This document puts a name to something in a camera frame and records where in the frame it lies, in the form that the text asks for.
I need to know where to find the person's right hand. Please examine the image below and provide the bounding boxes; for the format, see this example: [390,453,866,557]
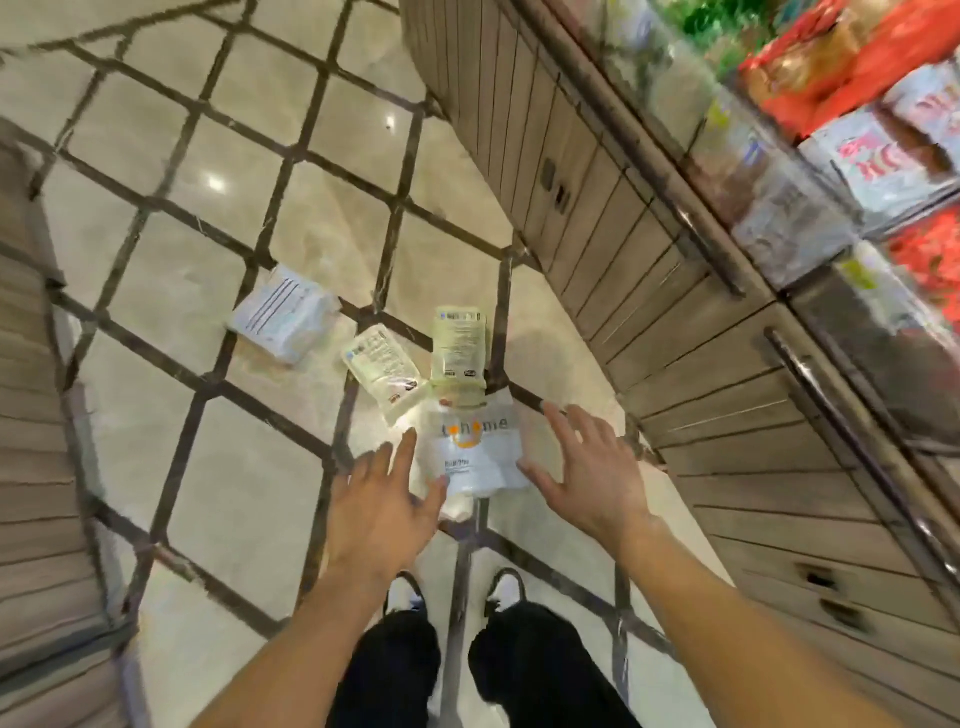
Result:
[516,402,655,558]

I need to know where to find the person's left hand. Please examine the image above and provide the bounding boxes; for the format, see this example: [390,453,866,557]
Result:
[325,428,450,595]

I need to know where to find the person's right forearm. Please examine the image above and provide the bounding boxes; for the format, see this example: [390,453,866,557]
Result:
[613,516,912,728]

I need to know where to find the person's left forearm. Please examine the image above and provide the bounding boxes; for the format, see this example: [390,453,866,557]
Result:
[189,570,399,728]

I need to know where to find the white plastic bag orange print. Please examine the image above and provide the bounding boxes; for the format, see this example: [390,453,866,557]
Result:
[414,386,531,501]

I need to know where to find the person's left white shoe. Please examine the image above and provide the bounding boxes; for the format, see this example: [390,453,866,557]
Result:
[383,570,429,619]

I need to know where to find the person's white shoe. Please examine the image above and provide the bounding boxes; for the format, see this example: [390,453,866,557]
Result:
[483,567,528,618]
[383,570,429,619]

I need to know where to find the small pale green packet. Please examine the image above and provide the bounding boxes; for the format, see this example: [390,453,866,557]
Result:
[340,323,430,428]

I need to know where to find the person's right white shoe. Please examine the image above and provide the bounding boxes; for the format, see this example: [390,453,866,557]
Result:
[483,567,528,618]

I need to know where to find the tall pale green packet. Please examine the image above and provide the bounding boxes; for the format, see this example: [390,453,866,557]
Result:
[429,305,490,408]

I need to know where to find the wooden slatted counter with drawers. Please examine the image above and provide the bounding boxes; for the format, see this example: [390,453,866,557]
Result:
[399,0,960,728]

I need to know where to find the white lined packet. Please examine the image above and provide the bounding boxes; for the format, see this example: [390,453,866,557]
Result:
[227,263,343,367]

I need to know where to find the person's black trousers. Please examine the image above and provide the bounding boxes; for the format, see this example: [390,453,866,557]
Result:
[324,600,645,728]

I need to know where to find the glass display case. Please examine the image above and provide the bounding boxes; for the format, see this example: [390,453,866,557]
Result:
[517,0,960,601]

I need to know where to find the wooden slatted cabinet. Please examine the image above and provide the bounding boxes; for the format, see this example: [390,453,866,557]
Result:
[0,120,151,728]

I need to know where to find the white packets with red print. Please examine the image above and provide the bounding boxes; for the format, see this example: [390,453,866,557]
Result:
[796,61,960,220]

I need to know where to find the green snack packets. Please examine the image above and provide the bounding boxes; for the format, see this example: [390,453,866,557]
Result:
[658,0,759,76]

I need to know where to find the pile of red snack packets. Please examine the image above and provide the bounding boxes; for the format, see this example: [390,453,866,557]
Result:
[738,0,960,140]

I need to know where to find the long metal handle bar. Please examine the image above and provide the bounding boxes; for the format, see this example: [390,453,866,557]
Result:
[763,325,960,582]

